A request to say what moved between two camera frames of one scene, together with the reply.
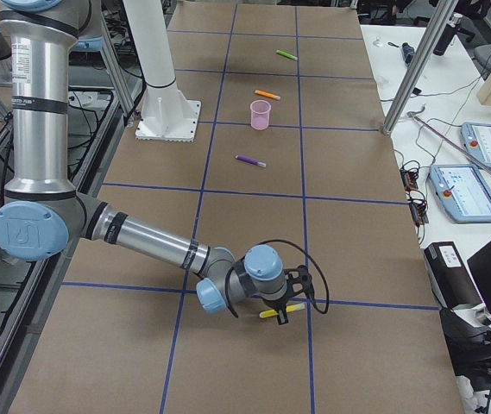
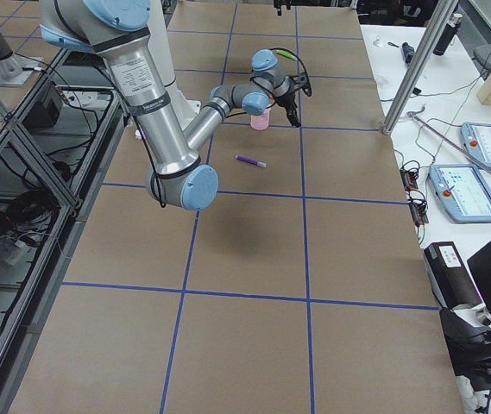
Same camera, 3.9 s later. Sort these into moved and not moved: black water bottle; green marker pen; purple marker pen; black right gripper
Moved: black right gripper
Not moved: black water bottle; green marker pen; purple marker pen
